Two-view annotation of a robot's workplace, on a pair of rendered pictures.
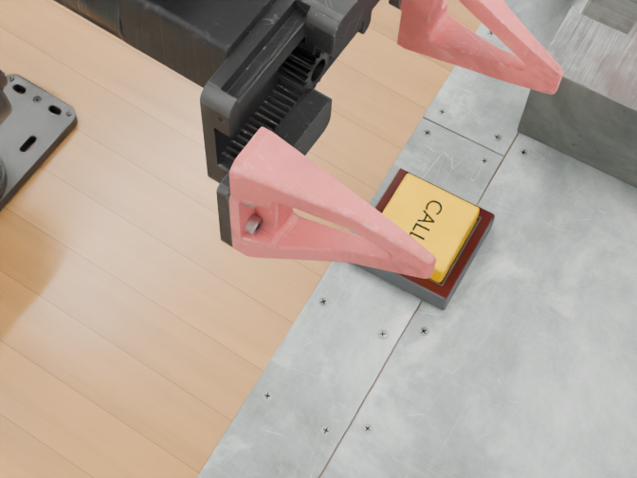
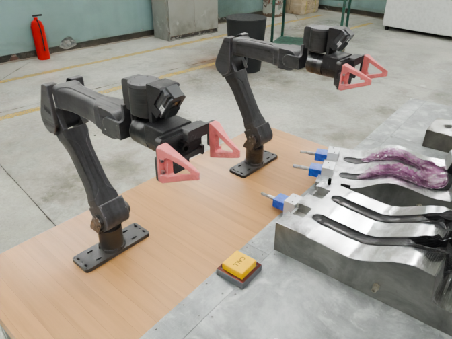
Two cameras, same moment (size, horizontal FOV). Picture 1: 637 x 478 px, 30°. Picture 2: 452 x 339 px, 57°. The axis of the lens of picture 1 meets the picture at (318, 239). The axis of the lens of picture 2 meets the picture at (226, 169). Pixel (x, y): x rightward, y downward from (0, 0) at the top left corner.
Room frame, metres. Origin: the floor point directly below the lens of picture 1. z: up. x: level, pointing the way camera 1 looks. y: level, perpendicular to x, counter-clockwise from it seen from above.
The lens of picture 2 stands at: (-0.34, -0.19, 1.53)
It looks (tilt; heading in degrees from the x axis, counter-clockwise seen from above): 30 degrees down; 11
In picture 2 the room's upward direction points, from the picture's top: straight up
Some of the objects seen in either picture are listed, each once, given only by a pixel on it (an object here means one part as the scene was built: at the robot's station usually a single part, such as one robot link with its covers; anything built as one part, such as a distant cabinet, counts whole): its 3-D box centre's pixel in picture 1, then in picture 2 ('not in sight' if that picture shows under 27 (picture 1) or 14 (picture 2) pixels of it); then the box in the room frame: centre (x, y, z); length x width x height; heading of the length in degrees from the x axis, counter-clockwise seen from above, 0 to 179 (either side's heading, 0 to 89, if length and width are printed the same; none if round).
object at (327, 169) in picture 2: not in sight; (313, 169); (0.85, -0.24, 0.86); 0.13 x 0.05 x 0.05; 80
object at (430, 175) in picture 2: not in sight; (403, 165); (0.85, -0.52, 0.90); 0.26 x 0.18 x 0.08; 80
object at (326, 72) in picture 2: not in sight; (337, 68); (0.80, -0.27, 1.20); 0.10 x 0.07 x 0.07; 149
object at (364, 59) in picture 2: not in sight; (368, 70); (0.80, -0.35, 1.20); 0.09 x 0.07 x 0.07; 59
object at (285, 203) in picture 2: not in sight; (279, 200); (0.69, -0.15, 0.83); 0.13 x 0.05 x 0.05; 62
